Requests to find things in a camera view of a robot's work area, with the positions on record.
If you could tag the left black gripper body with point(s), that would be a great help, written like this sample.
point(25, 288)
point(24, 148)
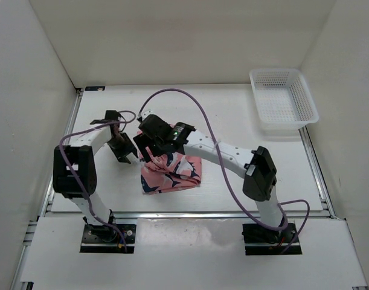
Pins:
point(119, 138)

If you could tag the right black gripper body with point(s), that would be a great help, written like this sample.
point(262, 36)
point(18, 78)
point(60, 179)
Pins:
point(159, 144)

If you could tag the pink shark print shorts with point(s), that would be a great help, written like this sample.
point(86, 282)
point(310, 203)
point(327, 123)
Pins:
point(170, 172)

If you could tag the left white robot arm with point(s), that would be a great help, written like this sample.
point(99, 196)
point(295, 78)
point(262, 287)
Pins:
point(74, 170)

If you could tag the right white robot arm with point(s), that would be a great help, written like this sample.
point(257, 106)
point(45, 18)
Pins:
point(255, 167)

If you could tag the white plastic basket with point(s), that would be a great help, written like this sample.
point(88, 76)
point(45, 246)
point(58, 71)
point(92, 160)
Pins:
point(283, 99)

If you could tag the left aluminium rail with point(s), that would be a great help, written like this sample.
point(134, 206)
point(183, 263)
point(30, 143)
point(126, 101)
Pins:
point(47, 200)

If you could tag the aluminium rail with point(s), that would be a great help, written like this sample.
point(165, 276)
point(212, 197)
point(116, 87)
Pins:
point(196, 215)
point(47, 200)
point(317, 173)

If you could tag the front aluminium rail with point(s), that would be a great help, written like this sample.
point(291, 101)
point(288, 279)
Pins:
point(196, 215)

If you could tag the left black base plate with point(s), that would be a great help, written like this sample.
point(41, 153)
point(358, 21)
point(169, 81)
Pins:
point(127, 238)

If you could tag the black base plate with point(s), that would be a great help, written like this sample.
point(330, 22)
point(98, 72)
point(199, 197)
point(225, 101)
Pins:
point(253, 241)
point(127, 238)

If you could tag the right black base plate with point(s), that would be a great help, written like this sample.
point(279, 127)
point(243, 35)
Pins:
point(253, 241)

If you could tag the right aluminium rail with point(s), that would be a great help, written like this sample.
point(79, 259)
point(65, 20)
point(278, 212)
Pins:
point(317, 173)

